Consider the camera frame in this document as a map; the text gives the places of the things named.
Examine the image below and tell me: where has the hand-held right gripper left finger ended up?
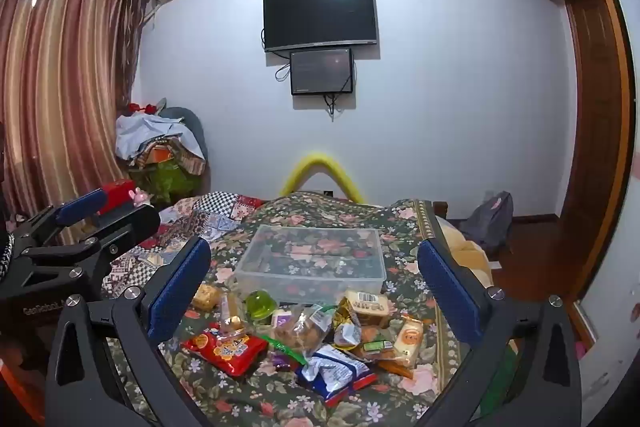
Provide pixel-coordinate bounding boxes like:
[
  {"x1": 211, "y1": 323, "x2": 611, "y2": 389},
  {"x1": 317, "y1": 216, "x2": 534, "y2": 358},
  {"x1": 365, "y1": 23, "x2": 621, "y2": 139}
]
[{"x1": 45, "y1": 234, "x2": 213, "y2": 427}]

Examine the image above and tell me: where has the small yellow cake packet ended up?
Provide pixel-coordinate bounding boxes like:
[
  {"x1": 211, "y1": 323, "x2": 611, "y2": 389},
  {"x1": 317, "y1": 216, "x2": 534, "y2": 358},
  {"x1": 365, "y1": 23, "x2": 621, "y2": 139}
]
[{"x1": 192, "y1": 283, "x2": 222, "y2": 311}]

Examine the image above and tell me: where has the pile of clothes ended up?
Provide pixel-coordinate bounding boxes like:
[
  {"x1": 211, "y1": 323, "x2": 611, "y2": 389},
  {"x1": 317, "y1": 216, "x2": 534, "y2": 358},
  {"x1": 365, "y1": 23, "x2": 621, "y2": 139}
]
[{"x1": 114, "y1": 99, "x2": 208, "y2": 208}]

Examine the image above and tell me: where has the clear plastic storage box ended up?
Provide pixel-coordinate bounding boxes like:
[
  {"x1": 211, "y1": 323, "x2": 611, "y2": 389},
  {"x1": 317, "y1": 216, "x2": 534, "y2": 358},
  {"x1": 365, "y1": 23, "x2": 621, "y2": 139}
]
[{"x1": 234, "y1": 224, "x2": 388, "y2": 305}]

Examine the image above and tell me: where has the clear packet brown pastry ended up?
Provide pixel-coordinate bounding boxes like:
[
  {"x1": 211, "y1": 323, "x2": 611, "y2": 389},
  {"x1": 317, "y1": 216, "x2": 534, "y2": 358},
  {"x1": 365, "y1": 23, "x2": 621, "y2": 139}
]
[{"x1": 219, "y1": 292, "x2": 247, "y2": 334}]

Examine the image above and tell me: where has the yellow foam tube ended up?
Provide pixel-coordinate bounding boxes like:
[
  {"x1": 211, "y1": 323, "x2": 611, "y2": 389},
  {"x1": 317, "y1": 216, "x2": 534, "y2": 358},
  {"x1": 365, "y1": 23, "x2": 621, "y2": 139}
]
[{"x1": 278, "y1": 150, "x2": 367, "y2": 204}]

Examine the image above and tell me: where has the grey chair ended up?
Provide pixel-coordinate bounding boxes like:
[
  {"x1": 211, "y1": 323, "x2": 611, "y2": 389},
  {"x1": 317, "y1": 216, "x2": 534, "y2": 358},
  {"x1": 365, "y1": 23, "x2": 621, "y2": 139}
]
[{"x1": 159, "y1": 105, "x2": 209, "y2": 175}]

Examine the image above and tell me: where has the green jelly cup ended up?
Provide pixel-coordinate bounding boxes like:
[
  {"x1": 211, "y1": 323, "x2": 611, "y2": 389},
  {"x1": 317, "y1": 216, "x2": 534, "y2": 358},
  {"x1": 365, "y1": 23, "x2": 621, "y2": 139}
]
[{"x1": 244, "y1": 289, "x2": 279, "y2": 323}]

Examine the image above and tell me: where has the red snack packet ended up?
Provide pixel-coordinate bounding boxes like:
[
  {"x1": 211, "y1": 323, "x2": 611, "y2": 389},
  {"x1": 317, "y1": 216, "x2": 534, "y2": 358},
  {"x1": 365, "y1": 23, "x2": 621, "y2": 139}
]
[{"x1": 181, "y1": 328, "x2": 269, "y2": 378}]

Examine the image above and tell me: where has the striped red curtain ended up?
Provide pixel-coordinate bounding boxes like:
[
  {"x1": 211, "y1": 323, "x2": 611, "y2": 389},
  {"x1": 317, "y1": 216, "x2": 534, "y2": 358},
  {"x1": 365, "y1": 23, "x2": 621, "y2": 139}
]
[{"x1": 0, "y1": 0, "x2": 152, "y2": 253}]

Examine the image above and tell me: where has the gold foil snack packet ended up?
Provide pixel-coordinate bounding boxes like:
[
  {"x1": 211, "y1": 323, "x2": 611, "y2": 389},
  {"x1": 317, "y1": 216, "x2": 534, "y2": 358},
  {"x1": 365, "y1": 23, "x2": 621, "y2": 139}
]
[{"x1": 331, "y1": 298, "x2": 363, "y2": 349}]

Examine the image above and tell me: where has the brown snack packet green label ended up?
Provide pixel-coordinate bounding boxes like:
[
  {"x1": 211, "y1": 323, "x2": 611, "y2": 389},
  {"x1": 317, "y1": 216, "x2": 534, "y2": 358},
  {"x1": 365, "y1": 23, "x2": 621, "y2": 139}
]
[{"x1": 361, "y1": 326, "x2": 397, "y2": 359}]

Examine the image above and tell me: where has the red box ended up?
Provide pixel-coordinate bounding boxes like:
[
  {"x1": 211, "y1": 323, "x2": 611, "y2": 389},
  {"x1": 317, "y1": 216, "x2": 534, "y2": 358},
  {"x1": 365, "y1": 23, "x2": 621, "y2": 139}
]
[{"x1": 96, "y1": 179, "x2": 137, "y2": 215}]

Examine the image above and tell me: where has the yellow plush blanket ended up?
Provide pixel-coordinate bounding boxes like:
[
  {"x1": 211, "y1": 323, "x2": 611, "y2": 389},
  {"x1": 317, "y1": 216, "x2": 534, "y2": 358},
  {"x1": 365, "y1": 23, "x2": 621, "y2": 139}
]
[{"x1": 434, "y1": 213, "x2": 497, "y2": 290}]

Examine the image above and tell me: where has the black wall television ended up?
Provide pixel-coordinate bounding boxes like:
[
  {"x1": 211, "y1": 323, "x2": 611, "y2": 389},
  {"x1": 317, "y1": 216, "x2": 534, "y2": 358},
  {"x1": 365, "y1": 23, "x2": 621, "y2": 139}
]
[{"x1": 263, "y1": 0, "x2": 378, "y2": 54}]

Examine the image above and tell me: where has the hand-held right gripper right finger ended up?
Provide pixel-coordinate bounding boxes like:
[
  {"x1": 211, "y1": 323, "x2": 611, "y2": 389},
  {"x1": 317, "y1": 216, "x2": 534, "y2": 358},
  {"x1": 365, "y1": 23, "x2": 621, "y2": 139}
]
[{"x1": 416, "y1": 237, "x2": 583, "y2": 427}]

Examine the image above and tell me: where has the sandwich packet white label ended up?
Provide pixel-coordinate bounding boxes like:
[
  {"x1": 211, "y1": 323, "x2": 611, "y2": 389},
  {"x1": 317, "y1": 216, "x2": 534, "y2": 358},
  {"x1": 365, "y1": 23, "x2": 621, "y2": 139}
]
[{"x1": 346, "y1": 289, "x2": 394, "y2": 319}]

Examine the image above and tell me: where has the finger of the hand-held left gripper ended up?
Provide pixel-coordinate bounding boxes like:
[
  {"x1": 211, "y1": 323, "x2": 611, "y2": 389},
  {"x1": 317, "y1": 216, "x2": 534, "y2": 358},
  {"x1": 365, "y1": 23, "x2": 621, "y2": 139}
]
[
  {"x1": 7, "y1": 188, "x2": 109, "y2": 253},
  {"x1": 20, "y1": 204, "x2": 162, "y2": 294}
]

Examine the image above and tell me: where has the clear bread bag purple label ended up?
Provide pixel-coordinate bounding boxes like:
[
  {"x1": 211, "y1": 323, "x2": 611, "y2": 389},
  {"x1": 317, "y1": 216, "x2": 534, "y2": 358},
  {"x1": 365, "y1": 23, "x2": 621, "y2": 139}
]
[{"x1": 271, "y1": 304, "x2": 337, "y2": 354}]

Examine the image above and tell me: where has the patchwork quilt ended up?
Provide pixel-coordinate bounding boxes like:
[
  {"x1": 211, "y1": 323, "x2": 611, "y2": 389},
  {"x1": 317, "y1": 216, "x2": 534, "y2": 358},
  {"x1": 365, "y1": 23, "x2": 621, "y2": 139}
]
[{"x1": 99, "y1": 191, "x2": 267, "y2": 299}]

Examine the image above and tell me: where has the blue white snack packet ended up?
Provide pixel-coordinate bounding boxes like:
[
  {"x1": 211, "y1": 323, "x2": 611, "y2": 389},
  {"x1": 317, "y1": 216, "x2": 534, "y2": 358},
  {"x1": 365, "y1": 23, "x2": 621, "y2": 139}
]
[{"x1": 295, "y1": 343, "x2": 377, "y2": 408}]

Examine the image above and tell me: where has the flat orange snack packet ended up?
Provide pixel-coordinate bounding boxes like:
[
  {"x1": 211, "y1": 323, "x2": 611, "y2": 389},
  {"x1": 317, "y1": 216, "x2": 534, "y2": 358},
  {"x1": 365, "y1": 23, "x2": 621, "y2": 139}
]
[{"x1": 376, "y1": 356, "x2": 417, "y2": 380}]

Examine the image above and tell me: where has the dark green floral bedspread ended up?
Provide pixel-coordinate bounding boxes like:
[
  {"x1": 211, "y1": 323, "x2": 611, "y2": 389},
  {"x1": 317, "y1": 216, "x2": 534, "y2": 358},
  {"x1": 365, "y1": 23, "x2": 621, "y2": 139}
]
[{"x1": 102, "y1": 191, "x2": 496, "y2": 427}]

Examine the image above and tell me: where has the orange cloth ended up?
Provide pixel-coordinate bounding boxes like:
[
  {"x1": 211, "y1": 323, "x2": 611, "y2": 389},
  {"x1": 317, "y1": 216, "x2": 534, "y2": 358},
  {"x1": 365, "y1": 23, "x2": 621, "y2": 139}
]
[{"x1": 0, "y1": 354, "x2": 43, "y2": 427}]

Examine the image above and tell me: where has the small black wall monitor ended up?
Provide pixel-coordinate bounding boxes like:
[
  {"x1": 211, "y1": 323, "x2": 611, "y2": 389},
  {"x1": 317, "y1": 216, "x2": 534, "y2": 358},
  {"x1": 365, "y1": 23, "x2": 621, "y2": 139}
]
[{"x1": 289, "y1": 48, "x2": 355, "y2": 96}]

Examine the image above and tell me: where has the grey backpack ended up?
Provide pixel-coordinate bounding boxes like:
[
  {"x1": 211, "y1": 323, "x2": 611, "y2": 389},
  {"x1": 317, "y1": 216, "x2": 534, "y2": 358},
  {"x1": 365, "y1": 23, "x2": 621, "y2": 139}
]
[{"x1": 457, "y1": 190, "x2": 515, "y2": 254}]

